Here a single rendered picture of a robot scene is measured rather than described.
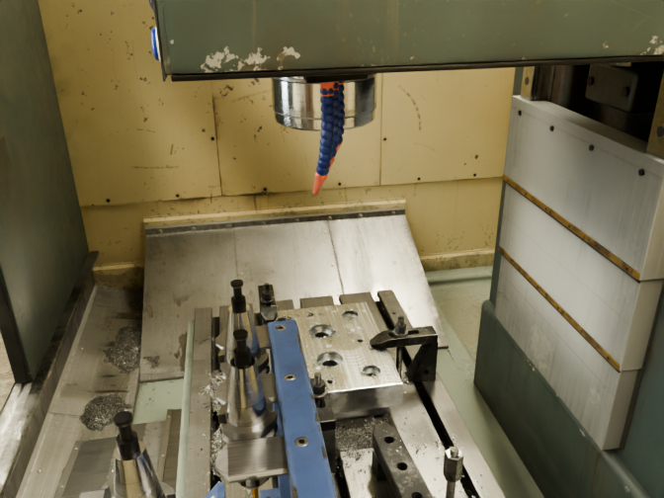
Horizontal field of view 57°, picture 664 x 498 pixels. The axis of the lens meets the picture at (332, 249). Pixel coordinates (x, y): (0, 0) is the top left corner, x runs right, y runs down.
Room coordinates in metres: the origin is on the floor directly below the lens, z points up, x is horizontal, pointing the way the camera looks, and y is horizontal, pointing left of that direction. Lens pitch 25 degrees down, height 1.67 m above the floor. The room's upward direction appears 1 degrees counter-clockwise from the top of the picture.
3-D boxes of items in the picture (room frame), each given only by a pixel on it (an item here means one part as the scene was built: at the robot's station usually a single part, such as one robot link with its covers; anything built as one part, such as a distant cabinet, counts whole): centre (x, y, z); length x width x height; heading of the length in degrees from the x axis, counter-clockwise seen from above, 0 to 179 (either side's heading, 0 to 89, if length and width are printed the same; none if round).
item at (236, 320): (0.63, 0.11, 1.26); 0.04 x 0.04 x 0.07
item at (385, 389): (1.00, 0.01, 0.97); 0.29 x 0.23 x 0.05; 10
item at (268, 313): (1.14, 0.14, 0.97); 0.13 x 0.03 x 0.15; 10
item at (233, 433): (0.52, 0.09, 1.21); 0.06 x 0.06 x 0.03
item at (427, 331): (1.00, -0.14, 0.97); 0.13 x 0.03 x 0.15; 100
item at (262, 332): (0.68, 0.12, 1.21); 0.07 x 0.05 x 0.01; 100
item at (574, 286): (1.02, -0.43, 1.16); 0.48 x 0.05 x 0.51; 10
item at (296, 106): (0.94, 0.01, 1.50); 0.16 x 0.16 x 0.12
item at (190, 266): (1.60, 0.12, 0.75); 0.89 x 0.67 x 0.26; 100
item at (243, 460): (0.47, 0.08, 1.21); 0.07 x 0.05 x 0.01; 100
